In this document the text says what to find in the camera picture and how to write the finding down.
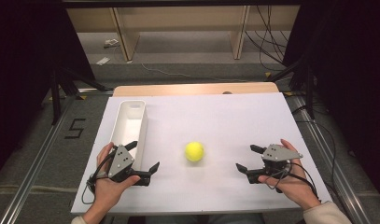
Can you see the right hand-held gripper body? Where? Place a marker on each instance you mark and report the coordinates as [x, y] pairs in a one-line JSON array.
[[278, 153]]

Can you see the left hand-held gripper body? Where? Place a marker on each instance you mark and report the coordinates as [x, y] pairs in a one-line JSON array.
[[120, 160]]

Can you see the white plastic bin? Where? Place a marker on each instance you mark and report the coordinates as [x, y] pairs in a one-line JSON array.
[[127, 127]]

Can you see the yellow tennis ball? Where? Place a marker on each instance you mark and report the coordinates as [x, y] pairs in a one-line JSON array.
[[194, 151]]

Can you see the person's left hand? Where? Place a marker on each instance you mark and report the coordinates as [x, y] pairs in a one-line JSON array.
[[108, 189]]

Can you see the person's right hand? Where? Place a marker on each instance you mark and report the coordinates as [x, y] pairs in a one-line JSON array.
[[295, 186]]

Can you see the white board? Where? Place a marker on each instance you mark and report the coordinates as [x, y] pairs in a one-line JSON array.
[[240, 124]]

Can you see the black tripod stand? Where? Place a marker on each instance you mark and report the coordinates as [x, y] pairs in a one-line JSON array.
[[57, 93], [308, 90]]

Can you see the wooden table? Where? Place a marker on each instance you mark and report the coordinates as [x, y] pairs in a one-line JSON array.
[[194, 88]]

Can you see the white paper scrap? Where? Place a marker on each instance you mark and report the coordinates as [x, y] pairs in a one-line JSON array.
[[111, 43], [103, 61]]

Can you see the wooden shelf unit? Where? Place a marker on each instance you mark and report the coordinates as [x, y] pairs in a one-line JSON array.
[[178, 18]]

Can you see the aluminium floor rail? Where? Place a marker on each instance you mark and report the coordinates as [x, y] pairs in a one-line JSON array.
[[32, 174], [330, 165]]

